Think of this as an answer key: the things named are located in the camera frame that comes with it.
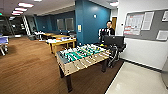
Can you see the white round table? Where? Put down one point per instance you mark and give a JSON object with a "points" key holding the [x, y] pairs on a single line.
{"points": [[39, 33]]}

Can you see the grey bin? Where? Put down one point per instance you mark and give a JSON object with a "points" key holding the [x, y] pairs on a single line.
{"points": [[31, 37]]}

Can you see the wooden foosball table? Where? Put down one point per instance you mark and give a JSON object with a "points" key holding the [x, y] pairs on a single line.
{"points": [[80, 56]]}

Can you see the brown wooden door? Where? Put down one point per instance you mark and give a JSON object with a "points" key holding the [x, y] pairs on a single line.
{"points": [[114, 23]]}

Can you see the small white paper sheet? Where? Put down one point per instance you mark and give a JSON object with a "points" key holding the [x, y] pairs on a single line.
{"points": [[162, 35], [165, 15]]}

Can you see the person in black shirt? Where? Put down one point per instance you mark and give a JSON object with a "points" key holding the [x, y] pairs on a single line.
{"points": [[107, 30]]}

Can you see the small round wall device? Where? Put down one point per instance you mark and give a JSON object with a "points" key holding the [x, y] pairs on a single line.
{"points": [[95, 15]]}

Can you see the yellow pillar sign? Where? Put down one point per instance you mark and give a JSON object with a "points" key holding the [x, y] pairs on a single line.
{"points": [[79, 28]]}

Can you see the rectangular ceiling light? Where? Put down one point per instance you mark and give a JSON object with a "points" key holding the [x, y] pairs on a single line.
{"points": [[18, 12], [21, 9], [26, 5], [114, 3]]}

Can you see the large white printed notice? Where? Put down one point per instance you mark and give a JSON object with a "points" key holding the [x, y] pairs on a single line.
{"points": [[134, 24]]}

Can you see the interior glass window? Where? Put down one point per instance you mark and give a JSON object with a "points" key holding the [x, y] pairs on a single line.
{"points": [[69, 24], [60, 24]]}

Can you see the tall white paper sheet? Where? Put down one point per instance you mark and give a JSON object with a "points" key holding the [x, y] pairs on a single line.
{"points": [[147, 20]]}

